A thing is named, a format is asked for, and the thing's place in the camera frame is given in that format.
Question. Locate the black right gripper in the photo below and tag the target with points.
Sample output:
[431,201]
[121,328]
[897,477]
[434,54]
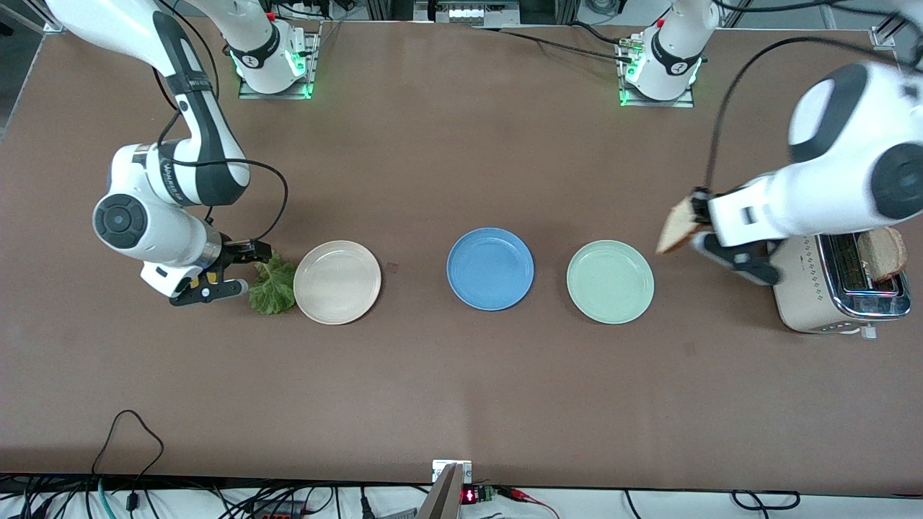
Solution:
[236,254]

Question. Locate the toasted bread slice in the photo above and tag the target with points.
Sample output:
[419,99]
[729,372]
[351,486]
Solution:
[678,231]
[883,254]

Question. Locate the green lettuce leaf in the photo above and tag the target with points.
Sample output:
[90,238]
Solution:
[274,292]

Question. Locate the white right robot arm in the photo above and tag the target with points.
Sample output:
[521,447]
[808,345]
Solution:
[173,238]

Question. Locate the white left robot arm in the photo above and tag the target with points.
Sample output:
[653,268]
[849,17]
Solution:
[829,180]

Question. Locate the beige plate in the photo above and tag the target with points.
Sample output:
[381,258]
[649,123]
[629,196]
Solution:
[337,282]

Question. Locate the light green plate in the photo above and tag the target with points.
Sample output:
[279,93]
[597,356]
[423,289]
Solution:
[610,282]

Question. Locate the blue plate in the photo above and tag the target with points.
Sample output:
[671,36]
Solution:
[490,269]

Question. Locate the cream and chrome toaster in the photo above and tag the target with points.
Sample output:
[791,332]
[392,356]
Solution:
[800,303]

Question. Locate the grey electronics box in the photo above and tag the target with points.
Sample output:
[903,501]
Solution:
[465,13]

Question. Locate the small red LED board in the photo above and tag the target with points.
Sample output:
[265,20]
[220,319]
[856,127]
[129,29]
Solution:
[470,496]

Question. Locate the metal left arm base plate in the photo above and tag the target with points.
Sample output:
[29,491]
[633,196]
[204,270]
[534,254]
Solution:
[656,104]

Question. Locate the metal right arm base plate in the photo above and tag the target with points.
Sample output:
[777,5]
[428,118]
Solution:
[274,95]

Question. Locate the white mounting bracket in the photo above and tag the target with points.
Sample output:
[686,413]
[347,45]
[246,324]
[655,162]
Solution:
[440,468]

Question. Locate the grey camera mount arm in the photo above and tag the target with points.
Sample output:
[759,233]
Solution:
[443,497]

